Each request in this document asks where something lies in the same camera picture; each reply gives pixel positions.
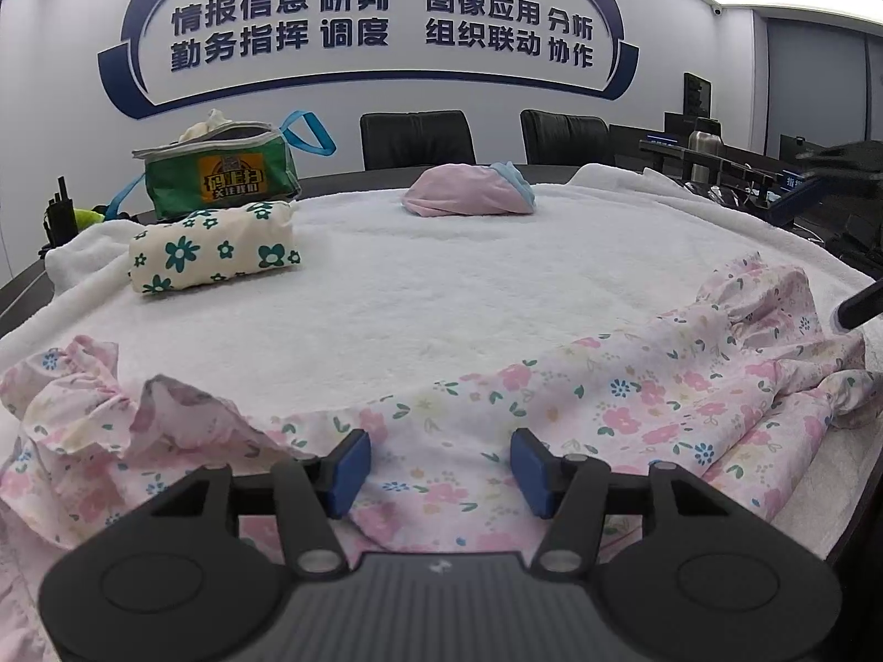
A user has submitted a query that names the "dark blurred bar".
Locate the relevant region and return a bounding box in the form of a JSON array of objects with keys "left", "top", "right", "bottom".
[{"left": 793, "top": 139, "right": 883, "bottom": 179}]

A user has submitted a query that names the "black office chair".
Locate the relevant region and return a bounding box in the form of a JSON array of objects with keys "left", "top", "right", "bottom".
[
  {"left": 359, "top": 110, "right": 477, "bottom": 173},
  {"left": 519, "top": 109, "right": 616, "bottom": 167}
]

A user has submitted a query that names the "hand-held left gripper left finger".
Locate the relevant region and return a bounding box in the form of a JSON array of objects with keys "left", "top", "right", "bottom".
[{"left": 143, "top": 428, "right": 374, "bottom": 578}]

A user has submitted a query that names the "pink floral garment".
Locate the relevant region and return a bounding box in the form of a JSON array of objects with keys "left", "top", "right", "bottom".
[{"left": 0, "top": 252, "right": 883, "bottom": 662}]

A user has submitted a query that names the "steel bottle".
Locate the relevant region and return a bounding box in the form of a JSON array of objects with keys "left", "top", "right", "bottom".
[{"left": 688, "top": 130, "right": 724, "bottom": 184}]

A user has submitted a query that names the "light blue cloth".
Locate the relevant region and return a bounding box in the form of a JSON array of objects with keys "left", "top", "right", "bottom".
[{"left": 488, "top": 160, "right": 538, "bottom": 213}]

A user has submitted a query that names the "black walkie talkie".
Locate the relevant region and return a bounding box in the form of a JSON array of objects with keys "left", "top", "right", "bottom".
[{"left": 44, "top": 178, "right": 78, "bottom": 250}]

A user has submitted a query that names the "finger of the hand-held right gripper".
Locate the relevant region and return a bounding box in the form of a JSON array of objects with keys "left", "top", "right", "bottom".
[{"left": 831, "top": 284, "right": 883, "bottom": 333}]

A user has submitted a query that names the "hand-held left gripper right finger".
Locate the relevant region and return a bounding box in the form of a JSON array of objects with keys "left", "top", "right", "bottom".
[{"left": 509, "top": 428, "right": 727, "bottom": 576}]

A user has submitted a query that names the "white towel blanket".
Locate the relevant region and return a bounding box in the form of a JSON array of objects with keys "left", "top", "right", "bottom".
[{"left": 0, "top": 164, "right": 883, "bottom": 567}]

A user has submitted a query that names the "black monitor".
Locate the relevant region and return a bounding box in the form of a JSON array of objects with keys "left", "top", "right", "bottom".
[{"left": 683, "top": 72, "right": 716, "bottom": 120}]

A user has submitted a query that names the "folded green floral cloth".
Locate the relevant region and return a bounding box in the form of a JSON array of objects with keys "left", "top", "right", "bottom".
[{"left": 129, "top": 200, "right": 302, "bottom": 295}]

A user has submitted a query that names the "green bag with blue straps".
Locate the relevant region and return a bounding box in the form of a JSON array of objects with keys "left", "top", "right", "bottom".
[{"left": 103, "top": 110, "right": 338, "bottom": 222}]

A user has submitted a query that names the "folded pink garment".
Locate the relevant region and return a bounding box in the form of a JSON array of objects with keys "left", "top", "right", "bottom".
[{"left": 402, "top": 163, "right": 532, "bottom": 219}]

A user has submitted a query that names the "white cloth in bag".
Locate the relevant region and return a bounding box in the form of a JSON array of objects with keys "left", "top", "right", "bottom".
[{"left": 178, "top": 109, "right": 239, "bottom": 143}]

